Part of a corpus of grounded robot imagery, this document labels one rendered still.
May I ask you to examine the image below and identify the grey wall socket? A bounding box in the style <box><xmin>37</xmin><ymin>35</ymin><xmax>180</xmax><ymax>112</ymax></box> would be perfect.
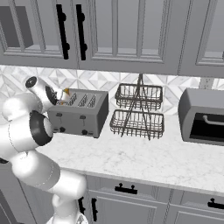
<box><xmin>199</xmin><ymin>77</ymin><xmax>215</xmax><ymax>90</ymax></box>

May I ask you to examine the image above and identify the black wall cupboard handle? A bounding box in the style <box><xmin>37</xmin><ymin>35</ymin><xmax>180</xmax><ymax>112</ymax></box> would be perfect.
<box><xmin>55</xmin><ymin>3</ymin><xmax>71</xmax><ymax>60</ymax></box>
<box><xmin>75</xmin><ymin>3</ymin><xmax>88</xmax><ymax>61</ymax></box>

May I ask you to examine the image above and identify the grey bread box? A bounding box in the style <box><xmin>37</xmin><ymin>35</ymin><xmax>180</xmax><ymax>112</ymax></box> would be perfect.
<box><xmin>177</xmin><ymin>87</ymin><xmax>224</xmax><ymax>146</ymax></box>

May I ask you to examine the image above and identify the two-tier wire basket stand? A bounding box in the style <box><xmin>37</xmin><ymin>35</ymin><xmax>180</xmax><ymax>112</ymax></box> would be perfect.
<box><xmin>108</xmin><ymin>73</ymin><xmax>165</xmax><ymax>142</ymax></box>

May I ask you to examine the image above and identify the grey wall cupboard door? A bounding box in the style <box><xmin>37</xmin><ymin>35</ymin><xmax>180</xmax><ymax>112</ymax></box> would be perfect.
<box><xmin>76</xmin><ymin>0</ymin><xmax>188</xmax><ymax>76</ymax></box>
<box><xmin>0</xmin><ymin>0</ymin><xmax>79</xmax><ymax>70</ymax></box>
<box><xmin>178</xmin><ymin>0</ymin><xmax>224</xmax><ymax>80</ymax></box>

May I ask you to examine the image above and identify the grey bread box handle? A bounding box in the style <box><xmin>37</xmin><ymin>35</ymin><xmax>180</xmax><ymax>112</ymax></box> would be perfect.
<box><xmin>202</xmin><ymin>115</ymin><xmax>224</xmax><ymax>127</ymax></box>

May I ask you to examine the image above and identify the black drawer handle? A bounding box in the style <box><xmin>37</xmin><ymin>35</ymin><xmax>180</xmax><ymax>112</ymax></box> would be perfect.
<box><xmin>206</xmin><ymin>198</ymin><xmax>224</xmax><ymax>211</ymax></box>
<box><xmin>114</xmin><ymin>182</ymin><xmax>139</xmax><ymax>196</ymax></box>

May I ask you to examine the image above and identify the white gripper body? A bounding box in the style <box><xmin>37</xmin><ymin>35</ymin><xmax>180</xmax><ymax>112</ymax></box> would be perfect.
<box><xmin>56</xmin><ymin>88</ymin><xmax>71</xmax><ymax>106</ymax></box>

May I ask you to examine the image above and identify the grey four-slot toaster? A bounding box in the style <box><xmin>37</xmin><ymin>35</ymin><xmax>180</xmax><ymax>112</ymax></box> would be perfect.
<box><xmin>47</xmin><ymin>87</ymin><xmax>109</xmax><ymax>139</ymax></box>

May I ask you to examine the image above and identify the grey base cupboard door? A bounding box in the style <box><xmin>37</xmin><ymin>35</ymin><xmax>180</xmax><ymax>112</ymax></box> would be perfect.
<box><xmin>87</xmin><ymin>190</ymin><xmax>169</xmax><ymax>224</ymax></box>
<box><xmin>167</xmin><ymin>203</ymin><xmax>224</xmax><ymax>224</ymax></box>
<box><xmin>17</xmin><ymin>178</ymin><xmax>89</xmax><ymax>224</ymax></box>

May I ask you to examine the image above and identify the grey drawer front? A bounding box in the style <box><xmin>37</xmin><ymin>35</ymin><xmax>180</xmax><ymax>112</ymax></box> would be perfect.
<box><xmin>85</xmin><ymin>174</ymin><xmax>173</xmax><ymax>204</ymax></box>
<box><xmin>171</xmin><ymin>188</ymin><xmax>224</xmax><ymax>217</ymax></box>

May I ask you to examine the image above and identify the black base cupboard handle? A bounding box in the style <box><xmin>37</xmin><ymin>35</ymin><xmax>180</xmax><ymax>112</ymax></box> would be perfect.
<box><xmin>77</xmin><ymin>196</ymin><xmax>87</xmax><ymax>216</ymax></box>
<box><xmin>90</xmin><ymin>198</ymin><xmax>99</xmax><ymax>223</ymax></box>

